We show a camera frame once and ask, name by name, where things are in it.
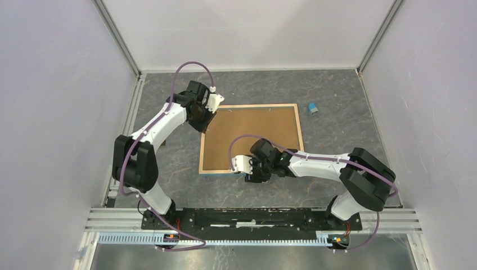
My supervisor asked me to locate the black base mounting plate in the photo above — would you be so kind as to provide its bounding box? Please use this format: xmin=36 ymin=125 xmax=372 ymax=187
xmin=141 ymin=208 xmax=363 ymax=241

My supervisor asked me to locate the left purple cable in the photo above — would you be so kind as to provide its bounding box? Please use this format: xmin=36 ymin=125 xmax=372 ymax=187
xmin=118 ymin=61 xmax=217 ymax=252

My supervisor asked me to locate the light blue cable comb strip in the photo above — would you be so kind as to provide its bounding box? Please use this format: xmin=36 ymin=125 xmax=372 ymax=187
xmin=98 ymin=232 xmax=332 ymax=247

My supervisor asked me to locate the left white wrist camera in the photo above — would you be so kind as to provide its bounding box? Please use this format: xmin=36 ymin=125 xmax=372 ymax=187
xmin=205 ymin=86 xmax=224 ymax=114

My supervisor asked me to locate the blue picture frame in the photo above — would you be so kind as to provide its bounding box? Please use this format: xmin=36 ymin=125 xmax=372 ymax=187
xmin=199 ymin=103 xmax=304 ymax=174

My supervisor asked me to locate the small blue eraser block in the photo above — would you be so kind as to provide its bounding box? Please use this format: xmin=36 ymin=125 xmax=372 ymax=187
xmin=307 ymin=103 xmax=318 ymax=115

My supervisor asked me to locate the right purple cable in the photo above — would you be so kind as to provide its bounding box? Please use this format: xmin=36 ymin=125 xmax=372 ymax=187
xmin=228 ymin=134 xmax=399 ymax=254

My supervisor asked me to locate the purple cable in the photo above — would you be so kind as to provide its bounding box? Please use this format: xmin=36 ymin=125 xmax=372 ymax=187
xmin=118 ymin=61 xmax=217 ymax=252
xmin=228 ymin=134 xmax=399 ymax=254

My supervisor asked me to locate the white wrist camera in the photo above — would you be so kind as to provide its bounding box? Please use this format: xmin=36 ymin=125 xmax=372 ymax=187
xmin=231 ymin=155 xmax=253 ymax=174
xmin=205 ymin=86 xmax=224 ymax=114

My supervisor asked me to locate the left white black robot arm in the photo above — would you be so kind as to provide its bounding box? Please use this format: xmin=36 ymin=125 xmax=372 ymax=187
xmin=112 ymin=80 xmax=224 ymax=230

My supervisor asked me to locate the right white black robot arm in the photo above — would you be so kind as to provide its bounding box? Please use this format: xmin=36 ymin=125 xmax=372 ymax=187
xmin=230 ymin=138 xmax=398 ymax=230

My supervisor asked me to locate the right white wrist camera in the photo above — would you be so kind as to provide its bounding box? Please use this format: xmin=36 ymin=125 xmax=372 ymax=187
xmin=231 ymin=155 xmax=253 ymax=174

